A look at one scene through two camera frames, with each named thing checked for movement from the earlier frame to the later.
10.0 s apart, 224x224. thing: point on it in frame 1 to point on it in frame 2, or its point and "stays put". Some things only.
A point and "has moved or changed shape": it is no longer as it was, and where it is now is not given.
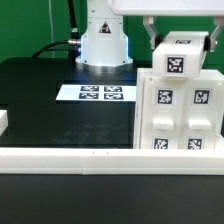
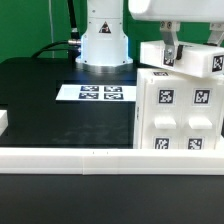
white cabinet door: [201, 113] stays put
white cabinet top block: [179, 54] has moved or changed shape
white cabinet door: [162, 112] stays put
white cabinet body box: [178, 112] stays put
